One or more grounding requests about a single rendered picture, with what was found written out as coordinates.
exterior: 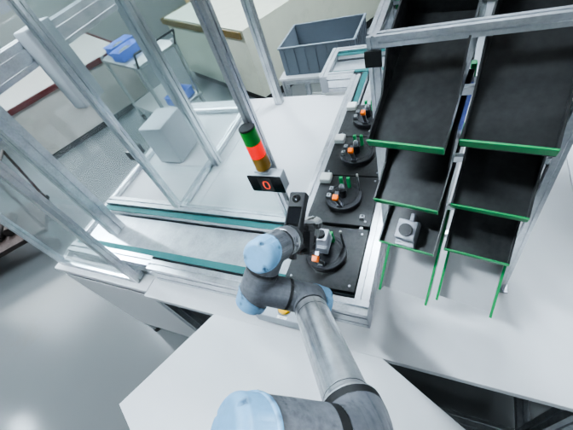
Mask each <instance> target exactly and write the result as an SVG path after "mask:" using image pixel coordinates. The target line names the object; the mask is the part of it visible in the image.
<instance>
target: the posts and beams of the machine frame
mask: <svg viewBox="0 0 573 430"><path fill-rule="evenodd" d="M240 2H241V5H242V8H243V10H244V13H245V16H246V20H247V23H248V26H249V28H250V31H251V34H252V38H253V41H254V43H255V46H256V48H257V51H258V55H259V58H260V61H261V63H262V66H263V70H264V73H265V76H266V79H267V81H268V84H269V88H270V91H271V94H272V96H273V98H274V101H275V105H278V104H279V105H281V104H282V103H283V102H284V97H283V95H282V92H281V87H280V84H279V81H278V78H277V76H276V73H275V68H274V65H273V62H272V60H271V56H270V53H269V49H268V46H267V43H266V40H265V37H264V35H263V29H262V27H261V24H260V21H259V18H258V13H257V10H256V8H255V5H254V2H253V0H240Z"/></svg>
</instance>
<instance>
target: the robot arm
mask: <svg viewBox="0 0 573 430"><path fill-rule="evenodd" d="M308 199H309V196H308V195H307V193H305V192H291V193H290V197H289V201H288V207H287V211H286V219H285V224H284V226H281V227H279V228H277V229H274V230H271V231H270V232H268V233H265V234H262V235H258V236H257V237H255V238H254V239H253V240H251V241H249V242H248V243H247V244H246V246H245V248H244V252H243V255H244V261H245V264H246V269H245V272H244V275H243V277H242V279H241V282H240V285H239V290H238V293H237V296H236V299H235V301H236V304H237V306H238V307H239V309H240V310H241V311H243V312H245V313H246V314H248V315H253V316H255V315H257V314H258V315H260V314H262V313H263V312H264V310H265V309H266V308H267V306H268V307H271V308H276V309H280V310H284V311H291V312H295V315H296V318H297V321H298V326H299V328H300V332H301V335H302V337H303V340H304V345H305V348H306V351H307V353H308V357H309V360H310V364H311V367H312V370H313V373H314V376H315V380H316V384H317V386H318V389H319V392H320V394H321V400H322V401H317V400H311V399H305V398H294V397H288V396H281V395H275V394H269V393H266V392H264V391H260V390H250V391H241V390H240V391H235V392H232V393H230V394H229V395H228V396H227V397H226V398H225V399H224V400H223V402H222V403H221V405H220V406H219V408H218V410H217V416H216V417H215V418H214V420H213V423H212V425H211V430H394V429H393V425H392V422H391V418H390V415H389V412H388V410H387V408H386V407H385V404H384V402H383V400H382V398H381V397H380V395H379V393H378V391H377V390H376V389H375V388H374V387H373V386H371V385H369V384H367V383H366V381H365V380H364V378H363V376H362V373H361V371H360V370H359V368H358V366H357V364H356V361H355V359H354V358H353V356H352V354H351V352H350V349H349V347H348V346H347V344H346V342H345V340H344V337H343V335H342V334H341V332H340V330H339V327H338V325H337V323H336V322H335V320H334V318H333V315H332V313H331V310H332V308H333V292H332V291H331V289H330V288H327V287H324V286H322V285H320V284H317V283H310V282H303V281H300V280H296V279H292V278H288V277H284V276H278V275H279V271H280V269H281V265H282V263H283V262H284V261H285V260H286V259H291V260H295V259H297V254H298V255H299V254H300V255H305V254H309V255H310V254H312V253H313V252H314V251H315V250H316V239H317V238H318V237H319V230H320V228H321V227H322V219H320V218H318V217H314V216H313V217H305V214H306V209H307V204H308ZM312 250H313V251H312Z"/></svg>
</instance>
